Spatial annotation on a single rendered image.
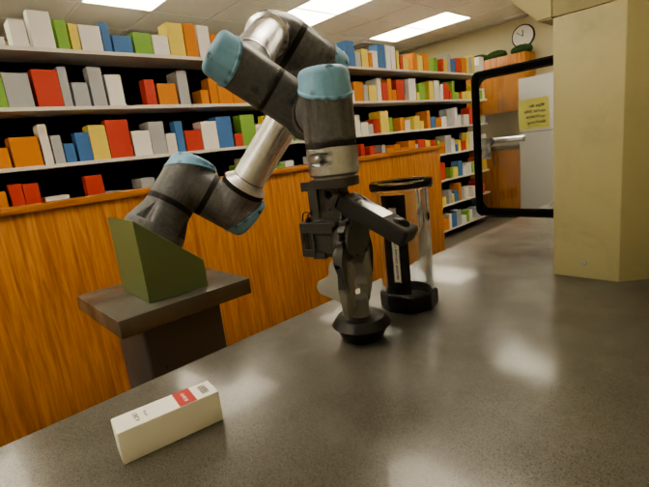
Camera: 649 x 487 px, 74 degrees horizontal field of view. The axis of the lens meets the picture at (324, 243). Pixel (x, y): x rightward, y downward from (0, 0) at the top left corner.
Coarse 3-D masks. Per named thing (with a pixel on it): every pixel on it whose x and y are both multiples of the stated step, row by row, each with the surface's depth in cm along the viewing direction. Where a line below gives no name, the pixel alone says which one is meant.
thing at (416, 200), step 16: (384, 192) 71; (400, 192) 71; (416, 192) 71; (416, 208) 71; (416, 224) 72; (416, 240) 72; (384, 256) 75; (416, 256) 73; (432, 256) 76; (384, 272) 76; (416, 272) 74; (432, 272) 76; (384, 288) 77; (416, 288) 74; (432, 288) 76
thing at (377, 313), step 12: (360, 300) 66; (360, 312) 66; (372, 312) 68; (384, 312) 68; (336, 324) 67; (348, 324) 65; (360, 324) 64; (372, 324) 64; (384, 324) 65; (348, 336) 65; (360, 336) 64; (372, 336) 65
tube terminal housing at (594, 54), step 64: (576, 0) 73; (640, 0) 68; (576, 64) 75; (640, 64) 70; (576, 128) 77; (640, 128) 72; (576, 192) 80; (640, 192) 75; (576, 256) 82; (640, 256) 77
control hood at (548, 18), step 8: (512, 0) 80; (520, 0) 79; (528, 0) 78; (536, 0) 77; (544, 0) 76; (552, 0) 76; (520, 8) 80; (528, 8) 78; (536, 8) 78; (544, 8) 77; (552, 8) 76; (536, 16) 78; (544, 16) 77; (552, 16) 76; (552, 24) 81
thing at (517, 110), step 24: (528, 72) 109; (552, 72) 105; (480, 96) 120; (504, 96) 115; (528, 96) 111; (552, 96) 107; (480, 120) 121; (504, 120) 116; (528, 120) 112; (552, 120) 108; (504, 144) 118; (528, 144) 113; (552, 144) 109; (504, 168) 119; (528, 168) 115; (552, 168) 110; (504, 192) 121; (528, 192) 116; (552, 192) 112
